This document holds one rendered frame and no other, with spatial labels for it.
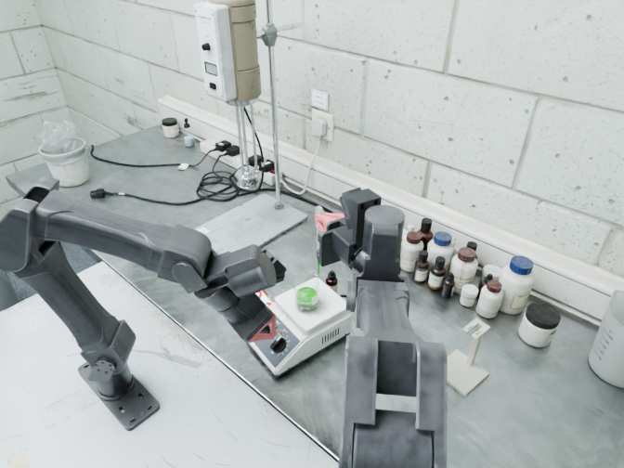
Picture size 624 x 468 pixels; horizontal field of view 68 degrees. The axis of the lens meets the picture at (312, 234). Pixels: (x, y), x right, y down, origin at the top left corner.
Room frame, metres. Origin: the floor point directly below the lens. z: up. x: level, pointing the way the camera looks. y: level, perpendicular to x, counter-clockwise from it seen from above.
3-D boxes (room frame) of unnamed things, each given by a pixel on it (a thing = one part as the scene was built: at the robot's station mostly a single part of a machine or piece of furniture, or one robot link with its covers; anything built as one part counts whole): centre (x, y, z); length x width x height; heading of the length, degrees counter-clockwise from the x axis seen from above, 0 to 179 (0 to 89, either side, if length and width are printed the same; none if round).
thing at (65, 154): (1.40, 0.82, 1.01); 0.14 x 0.14 x 0.21
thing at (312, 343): (0.70, 0.02, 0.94); 0.22 x 0.13 x 0.08; 127
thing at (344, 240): (0.61, -0.07, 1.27); 0.07 x 0.06 x 0.11; 120
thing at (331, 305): (0.71, 0.00, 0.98); 0.12 x 0.12 x 0.01; 37
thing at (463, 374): (0.60, -0.30, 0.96); 0.08 x 0.08 x 0.13; 39
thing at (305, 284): (0.70, 0.01, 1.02); 0.06 x 0.05 x 0.08; 74
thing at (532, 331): (0.70, -0.49, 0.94); 0.07 x 0.07 x 0.07
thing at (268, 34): (1.24, 0.14, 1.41); 0.25 x 0.11 x 0.05; 138
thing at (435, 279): (0.86, -0.31, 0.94); 0.04 x 0.04 x 0.09
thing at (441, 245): (0.92, -0.32, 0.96); 0.06 x 0.06 x 0.11
